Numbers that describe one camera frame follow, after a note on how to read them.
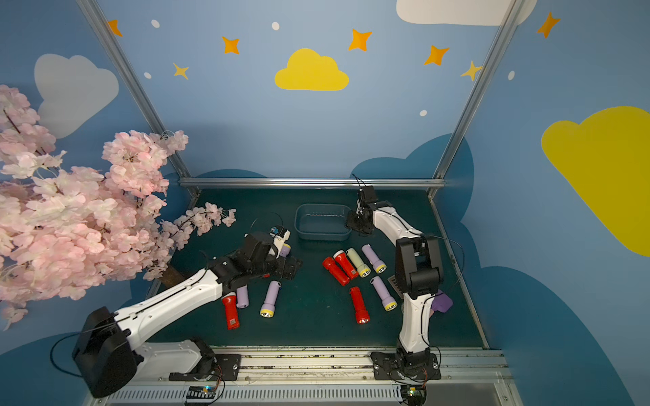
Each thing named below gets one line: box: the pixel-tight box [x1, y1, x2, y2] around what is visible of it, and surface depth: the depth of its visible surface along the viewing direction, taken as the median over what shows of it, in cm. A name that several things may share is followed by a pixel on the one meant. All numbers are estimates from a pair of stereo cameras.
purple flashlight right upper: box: [361, 243, 387, 274], surface depth 98 cm
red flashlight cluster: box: [321, 257, 351, 287], surface depth 95 cm
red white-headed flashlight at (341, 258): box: [332, 249, 360, 280], surface depth 97 cm
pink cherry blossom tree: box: [0, 84, 237, 330], surface depth 52 cm
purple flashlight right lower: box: [369, 275, 398, 313], surface depth 89 cm
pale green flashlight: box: [346, 247, 372, 278], surface depth 97 cm
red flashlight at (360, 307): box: [349, 285, 371, 325], surface depth 86 cm
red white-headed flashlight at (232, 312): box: [221, 294, 241, 331], surface depth 84 cm
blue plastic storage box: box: [294, 203, 353, 242], surface depth 110 cm
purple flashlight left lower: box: [259, 280, 282, 319], surface depth 87 cm
